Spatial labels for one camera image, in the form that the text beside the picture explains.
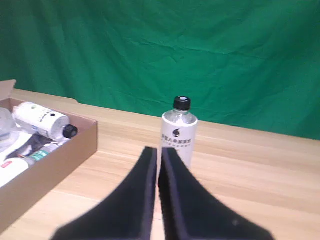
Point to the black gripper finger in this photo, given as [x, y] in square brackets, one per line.
[125, 207]
[190, 212]

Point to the white bottle with red dot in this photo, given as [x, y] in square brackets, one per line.
[178, 132]

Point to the brown cardboard box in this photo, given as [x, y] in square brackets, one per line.
[55, 167]

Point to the leaf label bottle green band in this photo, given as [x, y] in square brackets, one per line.
[12, 170]

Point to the white bottle with green logo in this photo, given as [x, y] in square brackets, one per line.
[40, 118]

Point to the clear tape roll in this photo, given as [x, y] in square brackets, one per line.
[6, 125]

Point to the green backdrop cloth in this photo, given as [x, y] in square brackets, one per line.
[160, 50]

